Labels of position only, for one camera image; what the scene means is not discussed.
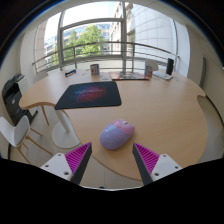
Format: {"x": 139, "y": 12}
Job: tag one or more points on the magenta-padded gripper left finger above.
{"x": 60, "y": 165}

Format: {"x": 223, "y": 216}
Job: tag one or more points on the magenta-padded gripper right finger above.
{"x": 164, "y": 165}

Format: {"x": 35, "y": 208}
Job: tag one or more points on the pink and lilac computer mouse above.
{"x": 115, "y": 135}

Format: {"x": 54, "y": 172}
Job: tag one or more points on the black mouse pad, red-blue print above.
{"x": 88, "y": 95}

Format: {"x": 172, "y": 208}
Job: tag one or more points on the white chair with wooden legs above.
{"x": 15, "y": 130}

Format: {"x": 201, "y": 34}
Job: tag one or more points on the black and white printer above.
{"x": 13, "y": 98}

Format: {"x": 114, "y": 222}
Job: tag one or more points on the white and blue booklet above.
{"x": 162, "y": 75}

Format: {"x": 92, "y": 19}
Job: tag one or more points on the black and blue stapler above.
{"x": 70, "y": 73}

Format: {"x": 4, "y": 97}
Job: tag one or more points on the small printed cup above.
{"x": 148, "y": 71}

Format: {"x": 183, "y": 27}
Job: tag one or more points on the red and black magazine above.
{"x": 128, "y": 76}

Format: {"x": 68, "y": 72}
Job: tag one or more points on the tall black speaker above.
{"x": 169, "y": 66}

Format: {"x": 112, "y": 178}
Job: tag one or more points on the printed mug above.
{"x": 94, "y": 69}

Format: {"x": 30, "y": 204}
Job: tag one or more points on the grey metal railing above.
{"x": 100, "y": 45}

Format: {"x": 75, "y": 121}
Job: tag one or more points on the white table pedestal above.
{"x": 65, "y": 133}

